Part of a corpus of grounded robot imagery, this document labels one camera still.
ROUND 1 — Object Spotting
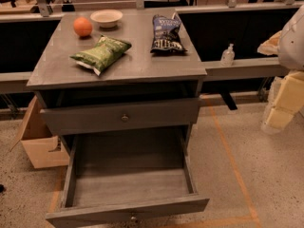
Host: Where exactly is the grey wooden drawer cabinet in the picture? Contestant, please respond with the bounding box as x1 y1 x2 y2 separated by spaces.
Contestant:
34 9 203 150

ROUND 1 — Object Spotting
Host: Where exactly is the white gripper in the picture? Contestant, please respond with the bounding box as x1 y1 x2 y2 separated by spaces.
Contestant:
261 70 304 134

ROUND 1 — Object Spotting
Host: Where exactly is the clear hand sanitizer bottle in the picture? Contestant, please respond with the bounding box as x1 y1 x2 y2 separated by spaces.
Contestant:
220 44 235 67

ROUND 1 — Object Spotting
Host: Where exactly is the open grey bottom drawer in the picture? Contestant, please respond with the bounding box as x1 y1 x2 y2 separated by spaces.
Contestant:
46 126 208 228

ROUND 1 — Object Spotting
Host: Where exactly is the orange fruit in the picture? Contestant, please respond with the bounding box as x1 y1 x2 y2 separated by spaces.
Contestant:
73 17 92 37

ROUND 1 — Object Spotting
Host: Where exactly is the brown cardboard box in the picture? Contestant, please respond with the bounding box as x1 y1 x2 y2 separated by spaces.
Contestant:
10 97 69 169

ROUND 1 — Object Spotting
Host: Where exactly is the white ceramic bowl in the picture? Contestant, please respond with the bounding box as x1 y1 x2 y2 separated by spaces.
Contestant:
90 9 123 29

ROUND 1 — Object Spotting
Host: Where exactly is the blue chip bag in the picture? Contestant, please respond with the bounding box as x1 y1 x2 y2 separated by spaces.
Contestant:
150 14 186 53

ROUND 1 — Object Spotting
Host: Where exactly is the green chip bag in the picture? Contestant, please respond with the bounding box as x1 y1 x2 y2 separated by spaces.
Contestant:
71 35 132 75

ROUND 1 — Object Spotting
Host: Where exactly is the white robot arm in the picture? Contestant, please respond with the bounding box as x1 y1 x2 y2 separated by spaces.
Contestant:
257 5 304 134

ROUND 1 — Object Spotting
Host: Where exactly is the grey metal railing ledge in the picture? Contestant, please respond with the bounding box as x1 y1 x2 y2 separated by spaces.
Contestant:
0 57 288 94

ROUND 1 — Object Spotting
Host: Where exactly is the closed grey upper drawer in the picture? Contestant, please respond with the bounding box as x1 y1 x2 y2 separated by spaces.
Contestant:
40 98 199 135

